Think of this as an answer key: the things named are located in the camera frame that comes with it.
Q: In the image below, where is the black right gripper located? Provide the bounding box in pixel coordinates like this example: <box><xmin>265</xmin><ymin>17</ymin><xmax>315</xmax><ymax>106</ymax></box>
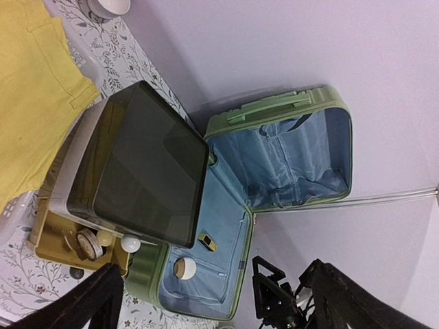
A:
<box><xmin>252</xmin><ymin>256</ymin><xmax>323</xmax><ymax>328</ymax></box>

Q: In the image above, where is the small white bowl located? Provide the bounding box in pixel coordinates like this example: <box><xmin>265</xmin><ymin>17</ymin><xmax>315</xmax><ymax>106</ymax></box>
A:
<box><xmin>86</xmin><ymin>0</ymin><xmax>131</xmax><ymax>19</ymax></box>

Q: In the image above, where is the plain yellow garment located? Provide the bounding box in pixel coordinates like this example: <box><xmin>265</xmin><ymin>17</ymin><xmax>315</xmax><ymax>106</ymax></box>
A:
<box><xmin>1</xmin><ymin>1</ymin><xmax>99</xmax><ymax>207</ymax></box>

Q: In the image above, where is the white plastic mesh basket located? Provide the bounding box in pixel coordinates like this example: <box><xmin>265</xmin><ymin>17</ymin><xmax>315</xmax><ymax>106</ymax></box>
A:
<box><xmin>0</xmin><ymin>27</ymin><xmax>110</xmax><ymax>254</ymax></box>

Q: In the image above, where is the green hard-shell suitcase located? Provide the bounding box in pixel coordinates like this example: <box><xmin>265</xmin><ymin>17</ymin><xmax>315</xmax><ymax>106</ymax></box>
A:
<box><xmin>125</xmin><ymin>86</ymin><xmax>353</xmax><ymax>321</ymax></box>

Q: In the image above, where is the floral white tablecloth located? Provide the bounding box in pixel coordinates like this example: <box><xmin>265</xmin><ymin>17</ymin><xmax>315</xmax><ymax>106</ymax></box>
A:
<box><xmin>0</xmin><ymin>0</ymin><xmax>237</xmax><ymax>329</ymax></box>

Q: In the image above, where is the drawer cabinet with dark top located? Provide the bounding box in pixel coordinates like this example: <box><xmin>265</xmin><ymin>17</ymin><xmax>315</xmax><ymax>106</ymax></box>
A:
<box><xmin>28</xmin><ymin>81</ymin><xmax>209</xmax><ymax>274</ymax></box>

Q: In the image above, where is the beige oval compact case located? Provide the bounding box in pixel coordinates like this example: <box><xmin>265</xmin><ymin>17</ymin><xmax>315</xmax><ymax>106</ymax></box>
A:
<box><xmin>174</xmin><ymin>257</ymin><xmax>197</xmax><ymax>280</ymax></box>

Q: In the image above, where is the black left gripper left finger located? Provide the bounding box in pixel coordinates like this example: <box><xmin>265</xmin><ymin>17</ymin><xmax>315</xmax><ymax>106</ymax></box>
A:
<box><xmin>8</xmin><ymin>263</ymin><xmax>124</xmax><ymax>328</ymax></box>

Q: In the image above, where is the round cream compact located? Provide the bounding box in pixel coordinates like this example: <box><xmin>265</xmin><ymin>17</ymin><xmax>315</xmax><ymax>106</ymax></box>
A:
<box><xmin>76</xmin><ymin>228</ymin><xmax>104</xmax><ymax>261</ymax></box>

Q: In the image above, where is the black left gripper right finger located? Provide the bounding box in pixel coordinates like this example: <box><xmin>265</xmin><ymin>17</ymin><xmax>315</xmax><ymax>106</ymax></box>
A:
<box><xmin>305</xmin><ymin>259</ymin><xmax>427</xmax><ymax>328</ymax></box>

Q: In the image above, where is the black gold lipstick tube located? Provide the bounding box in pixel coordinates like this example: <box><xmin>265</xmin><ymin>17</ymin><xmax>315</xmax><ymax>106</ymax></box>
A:
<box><xmin>198</xmin><ymin>233</ymin><xmax>217</xmax><ymax>252</ymax></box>

